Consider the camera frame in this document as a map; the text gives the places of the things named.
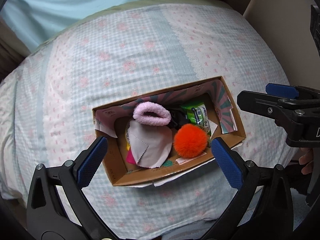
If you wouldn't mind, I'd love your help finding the open cardboard box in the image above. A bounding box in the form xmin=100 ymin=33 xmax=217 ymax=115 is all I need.
xmin=93 ymin=76 xmax=246 ymax=187

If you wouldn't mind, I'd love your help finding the grey cleaning cloth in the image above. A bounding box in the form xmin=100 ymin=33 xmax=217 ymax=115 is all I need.
xmin=129 ymin=120 xmax=172 ymax=168

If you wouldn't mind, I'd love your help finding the pink fluffy scrunchie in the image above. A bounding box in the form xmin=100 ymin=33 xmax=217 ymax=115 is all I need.
xmin=133 ymin=101 xmax=171 ymax=126

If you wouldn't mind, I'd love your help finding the black scrunchie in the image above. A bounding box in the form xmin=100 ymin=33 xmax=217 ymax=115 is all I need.
xmin=168 ymin=108 xmax=190 ymax=130

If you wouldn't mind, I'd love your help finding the checked floral bed quilt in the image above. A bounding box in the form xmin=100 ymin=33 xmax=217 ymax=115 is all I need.
xmin=1 ymin=2 xmax=288 ymax=239

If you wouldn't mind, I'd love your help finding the right hand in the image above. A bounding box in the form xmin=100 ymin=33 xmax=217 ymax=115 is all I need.
xmin=298 ymin=148 xmax=313 ymax=175

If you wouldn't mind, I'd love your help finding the green mattress sheet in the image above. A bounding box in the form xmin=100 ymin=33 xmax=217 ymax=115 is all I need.
xmin=31 ymin=0 xmax=232 ymax=55

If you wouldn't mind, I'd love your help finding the magenta leather pouch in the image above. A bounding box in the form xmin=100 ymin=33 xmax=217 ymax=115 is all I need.
xmin=126 ymin=148 xmax=136 ymax=165

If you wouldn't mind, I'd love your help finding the orange fluffy pompom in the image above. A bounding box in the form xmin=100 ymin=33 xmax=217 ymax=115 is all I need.
xmin=173 ymin=124 xmax=209 ymax=159

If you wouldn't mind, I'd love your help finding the round yellow-rimmed mirror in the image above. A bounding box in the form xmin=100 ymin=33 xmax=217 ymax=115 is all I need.
xmin=125 ymin=127 xmax=130 ymax=151

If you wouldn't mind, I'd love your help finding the white paper tissue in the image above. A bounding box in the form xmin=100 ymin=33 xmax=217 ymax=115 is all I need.
xmin=203 ymin=119 xmax=217 ymax=138

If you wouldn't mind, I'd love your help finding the green tissue packet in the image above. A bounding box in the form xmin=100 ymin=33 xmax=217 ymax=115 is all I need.
xmin=181 ymin=100 xmax=212 ymax=135

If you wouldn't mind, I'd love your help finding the brown curtain left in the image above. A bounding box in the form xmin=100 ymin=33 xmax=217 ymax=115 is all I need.
xmin=0 ymin=17 xmax=30 ymax=81

